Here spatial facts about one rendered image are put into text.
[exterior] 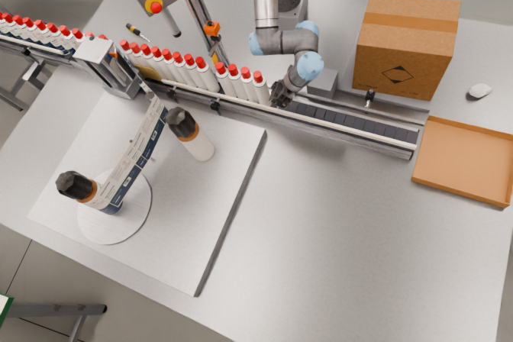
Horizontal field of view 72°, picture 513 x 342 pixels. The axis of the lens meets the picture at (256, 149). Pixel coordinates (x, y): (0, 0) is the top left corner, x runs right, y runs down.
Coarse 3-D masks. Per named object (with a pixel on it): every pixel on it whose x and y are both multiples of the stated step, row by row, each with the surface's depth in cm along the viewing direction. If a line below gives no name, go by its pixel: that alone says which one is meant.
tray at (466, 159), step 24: (432, 120) 133; (432, 144) 130; (456, 144) 128; (480, 144) 126; (504, 144) 125; (432, 168) 126; (456, 168) 125; (480, 168) 123; (504, 168) 122; (456, 192) 121; (480, 192) 120; (504, 192) 119
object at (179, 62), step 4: (176, 52) 137; (176, 56) 136; (180, 56) 137; (176, 60) 138; (180, 60) 138; (184, 60) 140; (176, 64) 140; (180, 64) 139; (184, 64) 140; (180, 68) 141; (184, 68) 141; (180, 72) 143; (184, 72) 143; (188, 72) 144; (184, 76) 146; (188, 76) 146; (188, 80) 148; (192, 80) 149; (188, 84) 151; (192, 84) 151
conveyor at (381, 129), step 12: (72, 60) 175; (252, 108) 145; (288, 108) 142; (300, 108) 141; (312, 108) 140; (324, 108) 139; (300, 120) 138; (324, 120) 137; (336, 120) 136; (348, 120) 135; (360, 120) 134; (372, 132) 131; (384, 132) 131; (396, 132) 129; (408, 132) 128; (384, 144) 129
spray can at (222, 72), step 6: (216, 66) 131; (222, 66) 130; (216, 72) 135; (222, 72) 132; (228, 72) 134; (222, 78) 134; (228, 78) 136; (222, 84) 138; (228, 84) 138; (228, 90) 142; (234, 96) 147
